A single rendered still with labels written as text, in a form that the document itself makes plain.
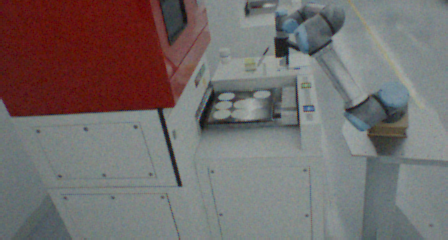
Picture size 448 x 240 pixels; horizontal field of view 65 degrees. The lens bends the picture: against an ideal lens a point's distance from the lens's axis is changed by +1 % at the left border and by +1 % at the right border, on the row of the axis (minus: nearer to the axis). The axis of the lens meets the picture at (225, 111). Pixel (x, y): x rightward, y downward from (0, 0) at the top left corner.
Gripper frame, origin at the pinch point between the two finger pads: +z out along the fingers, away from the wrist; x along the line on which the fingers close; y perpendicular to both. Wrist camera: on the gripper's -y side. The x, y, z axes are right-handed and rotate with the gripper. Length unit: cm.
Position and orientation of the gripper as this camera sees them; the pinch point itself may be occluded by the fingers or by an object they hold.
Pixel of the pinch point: (288, 67)
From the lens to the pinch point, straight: 216.4
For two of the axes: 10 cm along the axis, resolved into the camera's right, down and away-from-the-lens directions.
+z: 1.6, 8.4, 5.2
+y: -9.8, 0.6, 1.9
